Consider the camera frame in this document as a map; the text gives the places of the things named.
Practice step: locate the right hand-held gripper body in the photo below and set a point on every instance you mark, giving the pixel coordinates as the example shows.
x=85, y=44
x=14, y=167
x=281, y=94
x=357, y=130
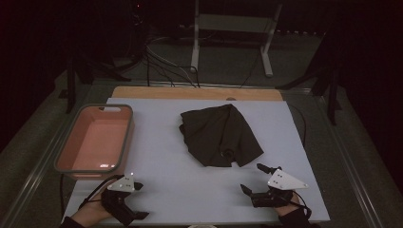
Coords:
x=283, y=182

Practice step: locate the pink basket with grey rim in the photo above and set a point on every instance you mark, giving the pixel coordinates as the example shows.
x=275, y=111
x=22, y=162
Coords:
x=95, y=139

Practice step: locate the black tripod stand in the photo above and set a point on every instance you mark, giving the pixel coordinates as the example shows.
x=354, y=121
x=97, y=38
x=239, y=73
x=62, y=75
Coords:
x=331, y=95
x=71, y=85

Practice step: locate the person's left hand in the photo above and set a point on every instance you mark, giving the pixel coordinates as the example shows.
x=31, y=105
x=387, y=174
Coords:
x=90, y=212

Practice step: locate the dark equipment rack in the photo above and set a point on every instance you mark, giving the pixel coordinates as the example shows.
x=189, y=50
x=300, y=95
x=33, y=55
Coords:
x=138, y=28

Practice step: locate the pale blue table mat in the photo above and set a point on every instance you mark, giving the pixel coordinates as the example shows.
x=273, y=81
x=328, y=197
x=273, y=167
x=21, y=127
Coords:
x=158, y=177

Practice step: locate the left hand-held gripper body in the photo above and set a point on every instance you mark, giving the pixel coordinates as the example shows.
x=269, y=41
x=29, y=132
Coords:
x=122, y=185

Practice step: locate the metal floor rail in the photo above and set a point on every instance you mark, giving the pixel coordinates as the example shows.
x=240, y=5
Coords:
x=31, y=180
x=348, y=171

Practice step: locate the white metal stand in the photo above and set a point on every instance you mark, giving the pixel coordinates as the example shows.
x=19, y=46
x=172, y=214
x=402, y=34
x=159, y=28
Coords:
x=195, y=47

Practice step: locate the dark cloth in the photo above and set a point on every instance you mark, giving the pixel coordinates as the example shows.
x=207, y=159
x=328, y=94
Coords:
x=218, y=136

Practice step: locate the person's right hand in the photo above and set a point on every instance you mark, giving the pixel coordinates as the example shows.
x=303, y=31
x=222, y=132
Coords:
x=284, y=210

